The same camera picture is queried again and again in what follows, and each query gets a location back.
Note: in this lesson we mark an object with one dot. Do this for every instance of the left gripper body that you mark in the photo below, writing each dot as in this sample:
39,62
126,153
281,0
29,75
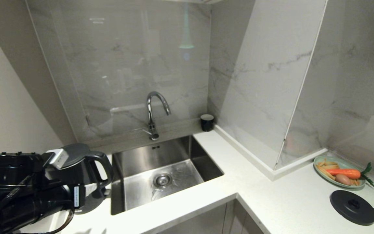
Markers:
57,198

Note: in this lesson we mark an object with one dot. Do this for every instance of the black electric kettle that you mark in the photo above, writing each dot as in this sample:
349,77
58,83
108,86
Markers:
107,169

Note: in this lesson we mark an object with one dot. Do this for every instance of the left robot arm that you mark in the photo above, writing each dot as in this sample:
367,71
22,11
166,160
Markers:
11,169

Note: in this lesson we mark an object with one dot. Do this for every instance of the round black kettle base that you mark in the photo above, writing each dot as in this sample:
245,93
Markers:
352,208

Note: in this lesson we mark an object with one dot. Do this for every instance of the round sink drain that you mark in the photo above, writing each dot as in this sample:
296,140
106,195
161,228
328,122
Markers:
162,180

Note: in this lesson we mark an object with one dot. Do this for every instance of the chrome gooseneck faucet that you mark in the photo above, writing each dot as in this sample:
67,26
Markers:
149,112

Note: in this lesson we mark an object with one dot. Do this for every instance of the stainless steel sink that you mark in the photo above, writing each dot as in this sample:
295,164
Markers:
180,169

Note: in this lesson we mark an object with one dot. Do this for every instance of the grey cabinet door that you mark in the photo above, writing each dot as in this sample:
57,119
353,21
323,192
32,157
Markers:
250,224
200,222

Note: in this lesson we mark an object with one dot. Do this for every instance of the black cup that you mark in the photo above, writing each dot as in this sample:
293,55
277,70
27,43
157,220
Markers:
207,123

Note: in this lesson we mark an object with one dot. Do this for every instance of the french fries pile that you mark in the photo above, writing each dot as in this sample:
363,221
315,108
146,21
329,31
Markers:
324,169

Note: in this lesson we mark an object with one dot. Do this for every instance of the green oval plate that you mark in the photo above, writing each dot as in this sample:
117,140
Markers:
340,163

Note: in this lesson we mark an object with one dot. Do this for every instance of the brown egg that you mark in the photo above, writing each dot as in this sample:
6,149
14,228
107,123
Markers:
343,179

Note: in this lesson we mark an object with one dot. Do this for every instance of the orange carrot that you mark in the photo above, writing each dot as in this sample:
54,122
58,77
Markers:
344,173

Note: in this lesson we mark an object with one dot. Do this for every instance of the green carrot leaves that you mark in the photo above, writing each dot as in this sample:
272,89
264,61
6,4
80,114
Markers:
367,169

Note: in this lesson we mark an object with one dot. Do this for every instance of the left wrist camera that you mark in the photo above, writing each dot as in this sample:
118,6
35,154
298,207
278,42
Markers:
57,158

